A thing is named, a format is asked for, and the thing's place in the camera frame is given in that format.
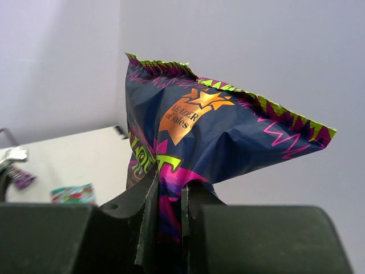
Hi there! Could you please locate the purple snack wrapper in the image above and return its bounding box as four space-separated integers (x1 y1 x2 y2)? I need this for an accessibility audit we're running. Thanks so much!
8 167 37 190

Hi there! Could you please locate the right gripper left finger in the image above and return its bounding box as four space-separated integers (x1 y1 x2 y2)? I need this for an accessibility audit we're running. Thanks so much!
100 164 158 273

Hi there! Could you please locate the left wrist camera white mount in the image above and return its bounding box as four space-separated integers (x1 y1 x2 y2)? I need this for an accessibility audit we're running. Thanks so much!
1 147 29 167

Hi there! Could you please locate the dark blue Krokant snack bag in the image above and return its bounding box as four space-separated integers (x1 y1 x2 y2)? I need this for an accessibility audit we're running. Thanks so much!
124 52 338 243

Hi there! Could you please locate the teal Fox's candy bag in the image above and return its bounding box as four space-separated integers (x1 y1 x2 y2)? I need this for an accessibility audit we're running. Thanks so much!
50 183 96 204

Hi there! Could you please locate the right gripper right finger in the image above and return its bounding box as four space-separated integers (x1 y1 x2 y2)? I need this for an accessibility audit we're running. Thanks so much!
181 182 226 273

